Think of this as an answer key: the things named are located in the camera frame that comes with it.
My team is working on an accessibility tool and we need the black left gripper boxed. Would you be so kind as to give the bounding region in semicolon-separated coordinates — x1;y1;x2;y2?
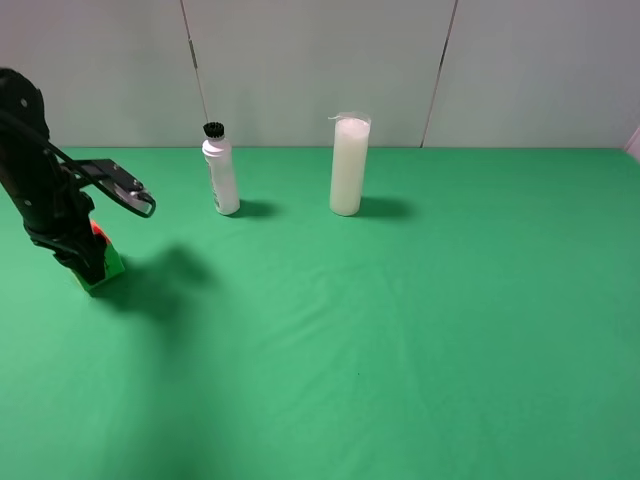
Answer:
1;144;107;286

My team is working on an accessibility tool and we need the multicolour puzzle cube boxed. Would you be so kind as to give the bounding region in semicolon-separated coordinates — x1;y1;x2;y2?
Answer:
73;220;125;292

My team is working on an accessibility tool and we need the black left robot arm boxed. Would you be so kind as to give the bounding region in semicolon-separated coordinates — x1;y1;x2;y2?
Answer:
1;67;107;285

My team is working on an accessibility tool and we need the white bottle with black cap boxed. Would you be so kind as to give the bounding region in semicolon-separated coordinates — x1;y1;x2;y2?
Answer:
202;122;240;215

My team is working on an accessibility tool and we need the tall white candle jar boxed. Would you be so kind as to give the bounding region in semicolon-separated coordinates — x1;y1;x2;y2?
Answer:
329;112;371;216

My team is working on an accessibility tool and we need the green table cloth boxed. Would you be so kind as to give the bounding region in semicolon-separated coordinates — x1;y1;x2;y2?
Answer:
1;148;639;479

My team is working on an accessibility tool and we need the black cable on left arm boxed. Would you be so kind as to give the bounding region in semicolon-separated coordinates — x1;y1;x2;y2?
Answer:
0;107;157;219

